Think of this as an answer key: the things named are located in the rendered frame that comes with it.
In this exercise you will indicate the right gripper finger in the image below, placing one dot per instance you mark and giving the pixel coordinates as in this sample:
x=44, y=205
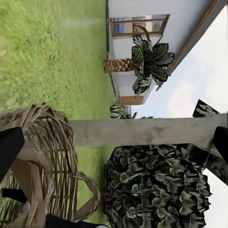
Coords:
x=14, y=194

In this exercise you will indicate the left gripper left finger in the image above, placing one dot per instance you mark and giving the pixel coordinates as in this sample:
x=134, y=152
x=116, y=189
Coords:
x=11, y=142

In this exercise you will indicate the wicker basket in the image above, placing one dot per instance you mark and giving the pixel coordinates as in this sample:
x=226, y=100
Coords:
x=36, y=161

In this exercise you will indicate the tree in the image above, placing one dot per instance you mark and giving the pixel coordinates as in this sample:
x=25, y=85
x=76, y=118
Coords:
x=196, y=131
x=196, y=153

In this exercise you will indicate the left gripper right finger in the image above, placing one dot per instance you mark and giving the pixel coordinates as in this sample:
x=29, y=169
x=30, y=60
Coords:
x=220, y=141

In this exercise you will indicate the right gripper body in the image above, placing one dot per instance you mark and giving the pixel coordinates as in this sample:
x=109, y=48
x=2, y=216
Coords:
x=53, y=222

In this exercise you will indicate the door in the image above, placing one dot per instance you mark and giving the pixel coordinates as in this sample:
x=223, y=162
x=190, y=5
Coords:
x=126, y=25

